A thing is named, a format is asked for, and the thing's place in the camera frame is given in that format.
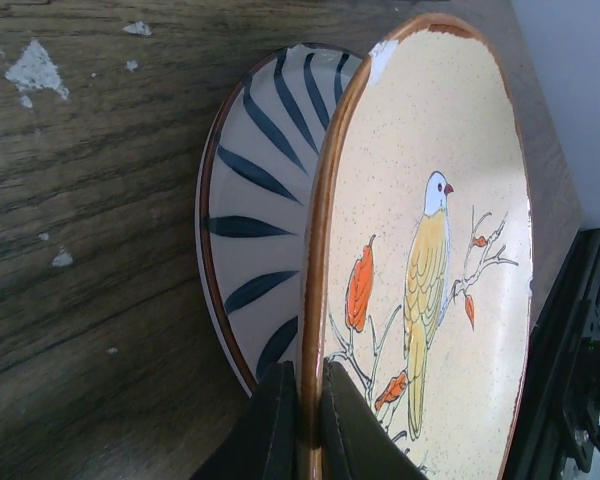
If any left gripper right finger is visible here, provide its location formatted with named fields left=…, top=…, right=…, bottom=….
left=319, top=361, right=425, bottom=480

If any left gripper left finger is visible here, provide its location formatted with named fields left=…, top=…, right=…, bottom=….
left=192, top=361, right=297, bottom=480

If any orange bird pattern plate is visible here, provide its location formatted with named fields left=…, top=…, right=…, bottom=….
left=296, top=13, right=533, bottom=479

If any striped rim ceramic plate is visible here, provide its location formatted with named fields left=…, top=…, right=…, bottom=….
left=194, top=43, right=361, bottom=393

